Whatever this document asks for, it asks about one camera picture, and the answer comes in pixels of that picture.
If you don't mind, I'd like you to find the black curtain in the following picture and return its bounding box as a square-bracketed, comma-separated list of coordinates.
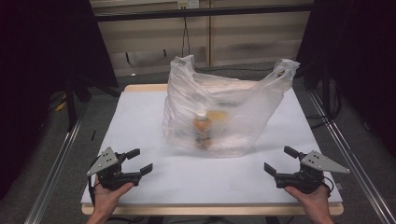
[294, 0, 396, 158]
[0, 0, 120, 200]

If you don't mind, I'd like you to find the metal floor rail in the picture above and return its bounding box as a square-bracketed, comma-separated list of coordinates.
[307, 90, 396, 224]
[23, 113, 86, 224]

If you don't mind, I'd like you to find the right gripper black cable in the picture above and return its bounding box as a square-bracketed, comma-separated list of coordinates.
[322, 175, 335, 198]

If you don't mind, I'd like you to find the white table board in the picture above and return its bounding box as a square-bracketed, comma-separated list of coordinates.
[81, 83, 346, 217]

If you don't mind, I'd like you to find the black hanging cable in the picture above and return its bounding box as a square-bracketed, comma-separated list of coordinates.
[181, 16, 191, 59]

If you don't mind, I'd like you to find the white table mat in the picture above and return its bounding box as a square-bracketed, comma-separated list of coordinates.
[80, 88, 344, 206]

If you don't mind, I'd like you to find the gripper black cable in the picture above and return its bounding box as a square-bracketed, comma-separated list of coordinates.
[322, 175, 335, 198]
[87, 175, 96, 207]

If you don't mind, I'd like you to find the yellow floor tape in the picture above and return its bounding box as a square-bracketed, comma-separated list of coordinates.
[53, 92, 68, 113]

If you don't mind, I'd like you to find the black horizontal bar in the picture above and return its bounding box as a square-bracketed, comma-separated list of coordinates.
[92, 3, 316, 23]

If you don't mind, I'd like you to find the person's right hand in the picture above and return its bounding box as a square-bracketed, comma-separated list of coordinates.
[284, 183, 332, 217]

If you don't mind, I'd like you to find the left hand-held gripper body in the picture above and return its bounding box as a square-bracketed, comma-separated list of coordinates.
[86, 147, 143, 191]

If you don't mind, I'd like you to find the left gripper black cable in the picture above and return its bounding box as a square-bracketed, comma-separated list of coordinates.
[87, 175, 96, 207]

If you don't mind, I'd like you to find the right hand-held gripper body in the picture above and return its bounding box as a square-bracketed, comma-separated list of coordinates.
[275, 149, 351, 194]

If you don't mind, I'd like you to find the white wall socket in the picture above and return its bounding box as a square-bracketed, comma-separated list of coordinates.
[177, 0, 200, 10]

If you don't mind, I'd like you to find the black floor cable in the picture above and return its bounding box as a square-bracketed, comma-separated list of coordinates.
[305, 81, 343, 131]

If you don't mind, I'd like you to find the person's left hand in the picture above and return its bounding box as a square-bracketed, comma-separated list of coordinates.
[92, 177, 135, 217]

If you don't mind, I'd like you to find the yellow packet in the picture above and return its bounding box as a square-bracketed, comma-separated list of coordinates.
[206, 109, 230, 124]

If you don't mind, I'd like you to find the orange label drink bottle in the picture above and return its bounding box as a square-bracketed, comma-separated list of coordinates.
[192, 110, 215, 150]

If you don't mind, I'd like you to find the translucent white plastic bag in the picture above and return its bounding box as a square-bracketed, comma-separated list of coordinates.
[162, 54, 302, 159]

